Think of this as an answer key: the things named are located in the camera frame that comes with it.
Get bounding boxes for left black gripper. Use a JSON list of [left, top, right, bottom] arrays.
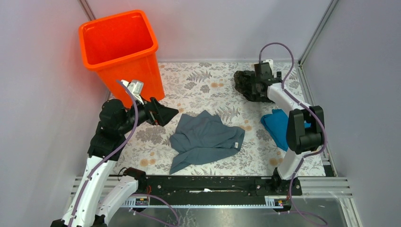
[[119, 93, 179, 133]]

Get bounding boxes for black plastic trash bag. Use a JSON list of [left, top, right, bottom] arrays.
[[234, 70, 272, 103]]

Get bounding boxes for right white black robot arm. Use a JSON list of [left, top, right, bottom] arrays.
[[250, 60, 327, 195]]

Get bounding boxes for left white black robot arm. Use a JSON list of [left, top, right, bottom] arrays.
[[51, 98, 179, 227]]

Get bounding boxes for orange plastic trash bin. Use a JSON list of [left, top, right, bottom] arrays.
[[78, 10, 165, 107]]

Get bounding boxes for teal blue cloth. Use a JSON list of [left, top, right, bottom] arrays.
[[261, 109, 315, 154]]

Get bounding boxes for grey-blue cloth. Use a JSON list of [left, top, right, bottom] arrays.
[[169, 110, 245, 175]]

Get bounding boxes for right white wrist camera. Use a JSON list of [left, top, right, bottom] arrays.
[[262, 59, 274, 69]]

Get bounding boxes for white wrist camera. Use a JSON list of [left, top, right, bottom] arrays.
[[262, 59, 274, 69], [121, 80, 144, 103]]

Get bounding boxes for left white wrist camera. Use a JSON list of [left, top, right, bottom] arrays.
[[121, 80, 144, 103]]

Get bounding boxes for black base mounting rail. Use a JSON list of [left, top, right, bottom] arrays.
[[117, 167, 303, 207]]

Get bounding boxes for aluminium frame rails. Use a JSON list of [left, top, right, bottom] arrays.
[[64, 176, 364, 227]]

